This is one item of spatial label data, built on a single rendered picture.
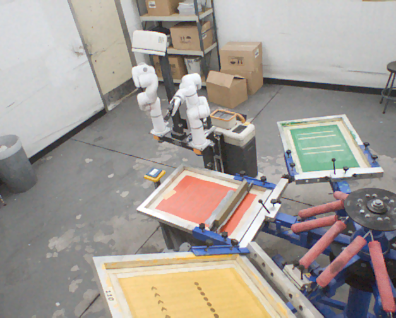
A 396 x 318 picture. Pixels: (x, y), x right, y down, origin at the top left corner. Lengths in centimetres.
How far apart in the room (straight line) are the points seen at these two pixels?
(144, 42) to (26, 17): 318
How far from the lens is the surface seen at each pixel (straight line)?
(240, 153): 328
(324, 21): 565
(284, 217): 221
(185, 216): 241
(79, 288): 357
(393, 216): 192
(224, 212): 224
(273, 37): 596
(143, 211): 248
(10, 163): 486
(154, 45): 241
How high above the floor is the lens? 263
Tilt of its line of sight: 35 degrees down
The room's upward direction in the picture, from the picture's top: 11 degrees counter-clockwise
